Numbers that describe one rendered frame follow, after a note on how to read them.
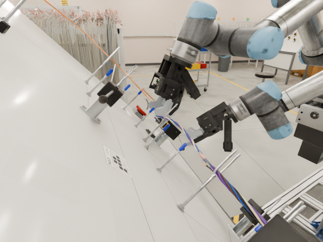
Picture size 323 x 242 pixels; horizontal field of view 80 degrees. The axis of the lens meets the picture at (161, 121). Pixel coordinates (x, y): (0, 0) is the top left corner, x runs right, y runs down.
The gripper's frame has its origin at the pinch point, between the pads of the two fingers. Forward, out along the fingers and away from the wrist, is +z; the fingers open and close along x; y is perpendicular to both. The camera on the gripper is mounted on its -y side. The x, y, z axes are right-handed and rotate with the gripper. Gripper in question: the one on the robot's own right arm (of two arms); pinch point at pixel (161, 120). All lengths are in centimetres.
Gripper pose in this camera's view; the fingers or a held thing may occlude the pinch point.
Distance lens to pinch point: 63.9
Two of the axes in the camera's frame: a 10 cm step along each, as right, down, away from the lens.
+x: 3.9, 4.5, -8.0
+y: -8.3, -2.0, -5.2
